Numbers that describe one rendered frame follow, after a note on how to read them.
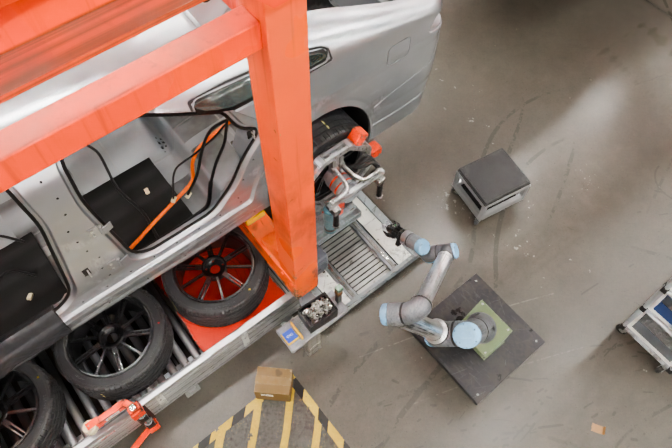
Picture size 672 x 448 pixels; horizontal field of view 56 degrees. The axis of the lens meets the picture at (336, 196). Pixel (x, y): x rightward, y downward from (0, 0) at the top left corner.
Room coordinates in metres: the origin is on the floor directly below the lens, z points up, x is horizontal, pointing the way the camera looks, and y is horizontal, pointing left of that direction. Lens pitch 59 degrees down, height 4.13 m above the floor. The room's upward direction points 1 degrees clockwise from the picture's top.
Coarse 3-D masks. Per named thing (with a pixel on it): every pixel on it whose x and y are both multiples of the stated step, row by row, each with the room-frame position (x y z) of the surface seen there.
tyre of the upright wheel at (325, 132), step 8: (328, 112) 2.39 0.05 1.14; (336, 112) 2.41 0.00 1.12; (344, 112) 2.46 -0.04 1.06; (320, 120) 2.31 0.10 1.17; (328, 120) 2.31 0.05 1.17; (336, 120) 2.33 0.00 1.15; (344, 120) 2.35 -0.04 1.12; (352, 120) 2.41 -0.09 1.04; (312, 128) 2.24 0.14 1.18; (320, 128) 2.25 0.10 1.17; (328, 128) 2.25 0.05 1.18; (336, 128) 2.25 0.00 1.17; (344, 128) 2.27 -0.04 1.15; (352, 128) 2.29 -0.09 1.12; (312, 136) 2.19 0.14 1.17; (320, 136) 2.18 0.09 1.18; (328, 136) 2.19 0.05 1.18; (336, 136) 2.20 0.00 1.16; (344, 136) 2.24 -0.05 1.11; (312, 144) 2.14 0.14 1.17; (320, 144) 2.14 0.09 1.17; (328, 144) 2.16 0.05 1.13; (328, 192) 2.17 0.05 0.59
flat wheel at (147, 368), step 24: (120, 312) 1.36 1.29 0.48; (144, 312) 1.41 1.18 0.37; (72, 336) 1.22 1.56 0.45; (96, 336) 1.21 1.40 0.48; (120, 336) 1.23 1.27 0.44; (168, 336) 1.24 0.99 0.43; (72, 360) 1.06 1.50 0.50; (120, 360) 1.07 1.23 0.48; (144, 360) 1.07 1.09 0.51; (168, 360) 1.14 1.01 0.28; (72, 384) 0.93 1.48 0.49; (96, 384) 0.93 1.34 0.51; (120, 384) 0.93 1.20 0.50; (144, 384) 0.97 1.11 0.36
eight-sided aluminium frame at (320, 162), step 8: (344, 144) 2.18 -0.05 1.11; (352, 144) 2.18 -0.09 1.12; (368, 144) 2.28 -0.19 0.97; (328, 152) 2.11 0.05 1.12; (336, 152) 2.12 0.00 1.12; (344, 152) 2.13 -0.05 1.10; (360, 152) 2.29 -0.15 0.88; (368, 152) 2.25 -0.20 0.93; (320, 160) 2.06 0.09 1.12; (328, 160) 2.06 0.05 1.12; (320, 168) 2.02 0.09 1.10; (368, 168) 2.26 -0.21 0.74; (320, 200) 2.09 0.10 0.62; (328, 200) 2.11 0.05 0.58; (320, 208) 2.02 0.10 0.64
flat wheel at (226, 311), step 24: (240, 240) 1.86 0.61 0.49; (192, 264) 1.69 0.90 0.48; (216, 264) 1.71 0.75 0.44; (264, 264) 1.69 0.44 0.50; (168, 288) 1.52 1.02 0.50; (240, 288) 1.52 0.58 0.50; (264, 288) 1.58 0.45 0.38; (192, 312) 1.37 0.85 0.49; (216, 312) 1.37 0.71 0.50; (240, 312) 1.41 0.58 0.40
